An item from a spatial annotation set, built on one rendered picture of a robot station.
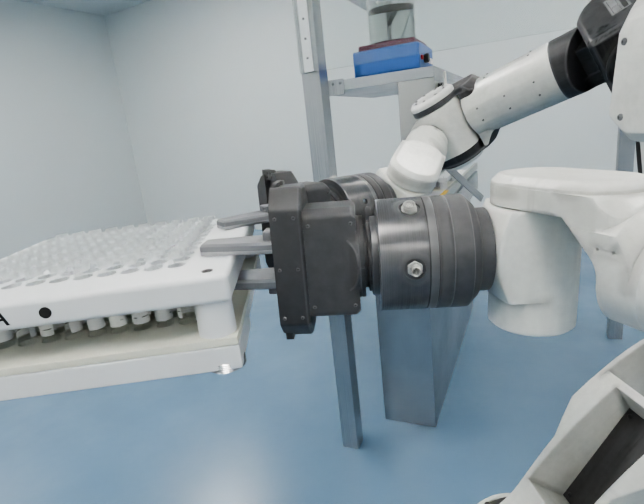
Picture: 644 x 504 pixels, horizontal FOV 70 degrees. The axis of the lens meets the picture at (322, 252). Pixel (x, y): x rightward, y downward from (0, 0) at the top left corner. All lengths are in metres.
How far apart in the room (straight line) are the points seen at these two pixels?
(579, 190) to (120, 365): 0.32
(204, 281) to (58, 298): 0.10
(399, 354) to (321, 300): 1.44
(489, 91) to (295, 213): 0.53
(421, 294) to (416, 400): 1.54
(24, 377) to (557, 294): 0.38
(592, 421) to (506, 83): 0.49
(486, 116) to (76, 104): 6.30
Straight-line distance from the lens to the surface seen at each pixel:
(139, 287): 0.33
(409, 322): 1.72
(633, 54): 0.61
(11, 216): 6.27
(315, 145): 1.45
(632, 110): 0.61
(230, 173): 6.02
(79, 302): 0.35
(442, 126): 0.81
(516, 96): 0.80
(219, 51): 6.02
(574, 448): 0.69
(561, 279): 0.37
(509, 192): 0.35
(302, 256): 0.34
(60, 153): 6.61
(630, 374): 0.71
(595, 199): 0.31
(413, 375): 1.82
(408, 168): 0.59
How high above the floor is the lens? 1.13
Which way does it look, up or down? 15 degrees down
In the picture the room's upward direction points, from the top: 6 degrees counter-clockwise
